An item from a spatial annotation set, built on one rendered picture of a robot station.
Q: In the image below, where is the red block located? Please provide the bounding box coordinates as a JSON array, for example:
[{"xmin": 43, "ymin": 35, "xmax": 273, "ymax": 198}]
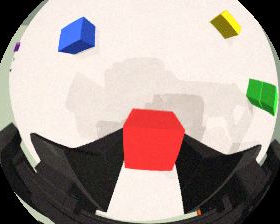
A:
[{"xmin": 123, "ymin": 108, "xmax": 185, "ymax": 171}]

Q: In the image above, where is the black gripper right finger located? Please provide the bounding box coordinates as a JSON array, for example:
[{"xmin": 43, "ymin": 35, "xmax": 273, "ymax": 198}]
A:
[{"xmin": 175, "ymin": 133, "xmax": 262, "ymax": 214}]

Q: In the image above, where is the yellow block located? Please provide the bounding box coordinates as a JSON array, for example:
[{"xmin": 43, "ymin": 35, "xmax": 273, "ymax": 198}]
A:
[{"xmin": 211, "ymin": 10, "xmax": 241, "ymax": 39}]

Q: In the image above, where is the green block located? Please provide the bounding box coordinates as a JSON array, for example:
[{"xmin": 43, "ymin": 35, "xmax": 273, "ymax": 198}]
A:
[
  {"xmin": 245, "ymin": 79, "xmax": 262, "ymax": 109},
  {"xmin": 260, "ymin": 81, "xmax": 278, "ymax": 117}
]

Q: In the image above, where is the blue block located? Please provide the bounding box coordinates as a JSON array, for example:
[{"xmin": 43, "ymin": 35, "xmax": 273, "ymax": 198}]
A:
[{"xmin": 58, "ymin": 16, "xmax": 96, "ymax": 55}]

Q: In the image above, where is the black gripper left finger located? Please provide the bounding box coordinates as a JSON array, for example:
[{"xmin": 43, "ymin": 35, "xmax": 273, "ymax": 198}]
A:
[{"xmin": 30, "ymin": 128, "xmax": 124, "ymax": 213}]

